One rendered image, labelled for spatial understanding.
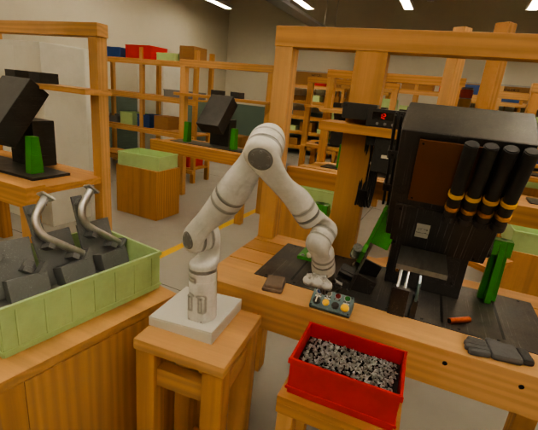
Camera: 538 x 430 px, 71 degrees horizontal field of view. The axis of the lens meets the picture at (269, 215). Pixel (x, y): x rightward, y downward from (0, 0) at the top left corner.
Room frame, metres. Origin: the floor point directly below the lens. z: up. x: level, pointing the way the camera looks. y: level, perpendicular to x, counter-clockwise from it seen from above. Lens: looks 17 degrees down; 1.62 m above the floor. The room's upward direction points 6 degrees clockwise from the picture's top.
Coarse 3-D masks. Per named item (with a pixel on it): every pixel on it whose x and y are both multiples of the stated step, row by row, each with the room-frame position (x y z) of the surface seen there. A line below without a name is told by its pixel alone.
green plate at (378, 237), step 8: (384, 208) 1.37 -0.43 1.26; (384, 216) 1.38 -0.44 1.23; (376, 224) 1.38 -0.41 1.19; (384, 224) 1.38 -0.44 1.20; (376, 232) 1.39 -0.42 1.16; (384, 232) 1.38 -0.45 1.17; (368, 240) 1.38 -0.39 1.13; (376, 240) 1.38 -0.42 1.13; (384, 240) 1.37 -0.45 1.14; (392, 240) 1.36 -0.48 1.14; (384, 248) 1.37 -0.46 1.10
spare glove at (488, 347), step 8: (464, 344) 1.08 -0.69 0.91; (472, 344) 1.06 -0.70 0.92; (480, 344) 1.07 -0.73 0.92; (488, 344) 1.07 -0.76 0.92; (496, 344) 1.07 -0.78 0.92; (504, 344) 1.08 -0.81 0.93; (472, 352) 1.03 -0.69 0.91; (480, 352) 1.03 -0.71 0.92; (488, 352) 1.03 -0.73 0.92; (496, 352) 1.03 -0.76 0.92; (504, 352) 1.03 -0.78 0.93; (512, 352) 1.04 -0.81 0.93; (520, 352) 1.04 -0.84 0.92; (528, 352) 1.05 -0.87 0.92; (504, 360) 1.01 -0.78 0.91; (512, 360) 1.01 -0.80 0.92; (520, 360) 1.01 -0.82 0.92; (528, 360) 1.01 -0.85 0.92
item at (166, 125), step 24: (120, 48) 7.29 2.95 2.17; (144, 48) 7.02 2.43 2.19; (192, 48) 6.66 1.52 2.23; (144, 72) 7.06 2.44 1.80; (144, 96) 6.93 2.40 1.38; (168, 96) 6.77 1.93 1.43; (192, 96) 6.64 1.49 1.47; (120, 120) 7.27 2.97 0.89; (144, 120) 7.02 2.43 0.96; (168, 120) 6.90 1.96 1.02; (192, 120) 6.55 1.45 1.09; (144, 144) 7.06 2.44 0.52; (192, 168) 6.53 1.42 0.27
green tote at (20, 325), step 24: (120, 264) 1.29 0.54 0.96; (144, 264) 1.38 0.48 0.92; (72, 288) 1.12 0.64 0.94; (96, 288) 1.20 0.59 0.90; (120, 288) 1.28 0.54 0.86; (144, 288) 1.38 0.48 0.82; (0, 312) 0.93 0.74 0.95; (24, 312) 0.99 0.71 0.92; (48, 312) 1.05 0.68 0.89; (72, 312) 1.11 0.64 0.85; (96, 312) 1.19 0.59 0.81; (0, 336) 0.93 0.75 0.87; (24, 336) 0.98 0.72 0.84; (48, 336) 1.04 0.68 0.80
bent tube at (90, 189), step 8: (88, 184) 1.48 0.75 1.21; (88, 192) 1.48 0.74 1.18; (96, 192) 1.51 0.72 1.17; (80, 200) 1.45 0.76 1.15; (88, 200) 1.46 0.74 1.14; (80, 208) 1.43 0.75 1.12; (80, 216) 1.42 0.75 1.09; (88, 224) 1.43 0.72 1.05; (96, 232) 1.45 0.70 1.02; (104, 232) 1.48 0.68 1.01; (112, 240) 1.50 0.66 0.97; (120, 240) 1.54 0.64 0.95
